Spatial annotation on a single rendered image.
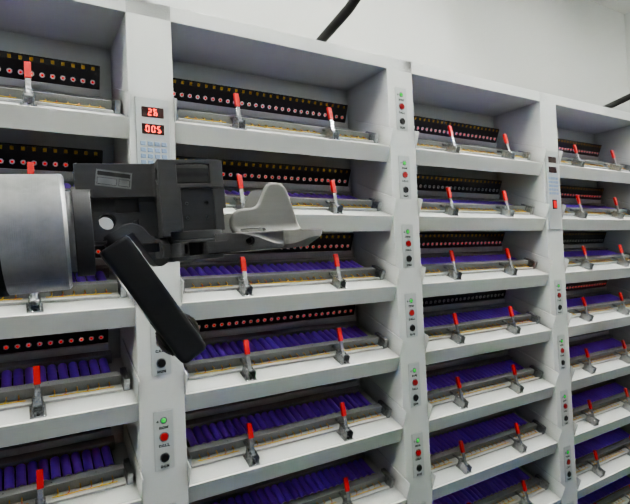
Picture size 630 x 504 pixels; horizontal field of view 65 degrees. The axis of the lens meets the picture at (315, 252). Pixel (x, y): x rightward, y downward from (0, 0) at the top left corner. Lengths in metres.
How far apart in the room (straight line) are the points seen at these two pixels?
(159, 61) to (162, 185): 0.79
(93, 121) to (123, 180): 0.70
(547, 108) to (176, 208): 1.75
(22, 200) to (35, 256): 0.04
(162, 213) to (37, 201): 0.09
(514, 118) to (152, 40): 1.35
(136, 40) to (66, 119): 0.23
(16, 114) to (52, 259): 0.74
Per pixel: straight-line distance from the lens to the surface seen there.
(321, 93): 1.59
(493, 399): 1.75
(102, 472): 1.21
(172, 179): 0.41
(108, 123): 1.12
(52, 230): 0.39
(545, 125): 2.00
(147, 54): 1.18
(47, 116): 1.11
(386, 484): 1.57
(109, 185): 0.42
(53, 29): 1.33
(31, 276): 0.40
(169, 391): 1.13
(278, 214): 0.44
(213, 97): 1.38
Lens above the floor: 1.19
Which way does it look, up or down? 1 degrees up
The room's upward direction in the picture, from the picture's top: 2 degrees counter-clockwise
